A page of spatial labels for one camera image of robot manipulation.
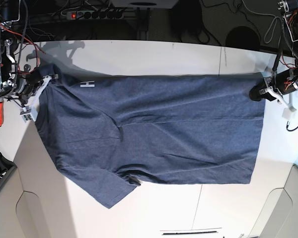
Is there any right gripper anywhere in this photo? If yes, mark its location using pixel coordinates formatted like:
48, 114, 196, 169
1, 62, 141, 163
15, 73, 43, 99

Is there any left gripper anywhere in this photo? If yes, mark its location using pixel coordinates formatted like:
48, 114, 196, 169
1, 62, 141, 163
249, 69, 298, 102

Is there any blue-grey printed t-shirt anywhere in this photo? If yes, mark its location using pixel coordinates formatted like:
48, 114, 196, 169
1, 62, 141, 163
35, 64, 265, 208

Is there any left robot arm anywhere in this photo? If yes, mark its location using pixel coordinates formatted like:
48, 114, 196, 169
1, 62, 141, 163
248, 0, 298, 103

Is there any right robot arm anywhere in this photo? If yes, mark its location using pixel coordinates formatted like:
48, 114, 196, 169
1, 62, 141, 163
0, 0, 43, 101

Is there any black round floor object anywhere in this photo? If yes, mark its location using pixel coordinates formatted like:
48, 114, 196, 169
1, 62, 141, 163
225, 26, 260, 51

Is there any black power strip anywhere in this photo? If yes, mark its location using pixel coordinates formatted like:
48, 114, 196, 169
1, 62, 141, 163
61, 9, 124, 20

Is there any grey partition left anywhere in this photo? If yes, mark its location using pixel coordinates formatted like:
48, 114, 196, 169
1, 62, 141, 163
0, 165, 44, 238

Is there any grey partition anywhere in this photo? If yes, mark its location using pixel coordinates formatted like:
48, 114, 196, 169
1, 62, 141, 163
248, 165, 298, 238
0, 165, 44, 238

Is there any grey partition right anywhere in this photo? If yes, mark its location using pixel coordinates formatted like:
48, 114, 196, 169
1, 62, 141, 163
248, 165, 298, 238

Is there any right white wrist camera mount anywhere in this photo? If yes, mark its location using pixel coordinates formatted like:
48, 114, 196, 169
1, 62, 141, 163
20, 74, 59, 122

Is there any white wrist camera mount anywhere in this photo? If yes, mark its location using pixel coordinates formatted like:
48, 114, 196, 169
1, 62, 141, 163
20, 74, 59, 122
259, 87, 297, 121

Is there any orange handled screwdriver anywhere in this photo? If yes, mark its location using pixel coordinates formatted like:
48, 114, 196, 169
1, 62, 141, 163
0, 98, 4, 127

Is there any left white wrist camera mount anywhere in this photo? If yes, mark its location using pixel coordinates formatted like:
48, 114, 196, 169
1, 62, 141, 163
259, 87, 297, 121

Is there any white cable on floor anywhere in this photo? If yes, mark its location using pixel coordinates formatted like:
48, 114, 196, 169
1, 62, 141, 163
240, 0, 284, 44

